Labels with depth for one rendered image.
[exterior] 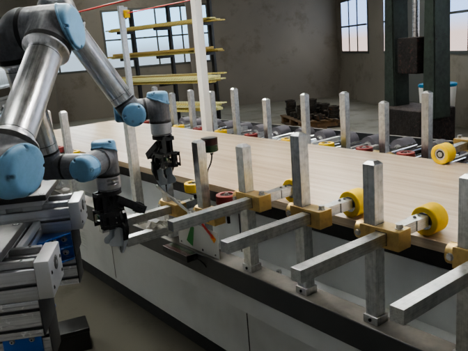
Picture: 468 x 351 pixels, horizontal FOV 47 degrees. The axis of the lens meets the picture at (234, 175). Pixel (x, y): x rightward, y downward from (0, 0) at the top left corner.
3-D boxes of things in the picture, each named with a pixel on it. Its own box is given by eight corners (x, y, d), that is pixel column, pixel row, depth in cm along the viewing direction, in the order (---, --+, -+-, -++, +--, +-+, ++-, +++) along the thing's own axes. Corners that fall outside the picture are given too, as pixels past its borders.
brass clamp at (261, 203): (258, 213, 166) (257, 197, 165) (231, 205, 177) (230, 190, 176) (273, 208, 170) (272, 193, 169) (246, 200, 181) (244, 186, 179)
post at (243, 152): (253, 287, 179) (242, 145, 168) (246, 284, 182) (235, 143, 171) (260, 284, 181) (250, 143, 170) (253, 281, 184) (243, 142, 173)
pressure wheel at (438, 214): (427, 202, 140) (405, 212, 146) (442, 230, 138) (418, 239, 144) (441, 196, 143) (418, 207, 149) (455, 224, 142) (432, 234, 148)
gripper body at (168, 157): (164, 171, 190) (159, 137, 187) (151, 168, 197) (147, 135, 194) (182, 167, 195) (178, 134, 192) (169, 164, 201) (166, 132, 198)
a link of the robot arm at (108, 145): (83, 143, 160) (97, 138, 168) (88, 179, 163) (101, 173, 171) (108, 142, 158) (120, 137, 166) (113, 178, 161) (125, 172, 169)
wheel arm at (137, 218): (103, 235, 194) (102, 224, 193) (99, 233, 196) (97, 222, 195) (203, 207, 219) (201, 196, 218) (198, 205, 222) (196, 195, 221)
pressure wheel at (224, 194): (226, 228, 193) (224, 197, 191) (213, 223, 199) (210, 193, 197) (244, 222, 198) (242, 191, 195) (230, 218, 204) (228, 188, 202)
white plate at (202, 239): (219, 260, 190) (216, 232, 188) (178, 242, 210) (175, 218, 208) (220, 259, 191) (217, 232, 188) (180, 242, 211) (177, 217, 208)
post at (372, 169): (377, 342, 140) (373, 162, 129) (366, 338, 143) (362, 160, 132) (385, 338, 142) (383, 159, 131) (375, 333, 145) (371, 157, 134)
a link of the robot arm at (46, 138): (-32, 16, 135) (26, 189, 156) (7, 12, 132) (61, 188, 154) (-5, 7, 145) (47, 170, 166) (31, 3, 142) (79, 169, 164)
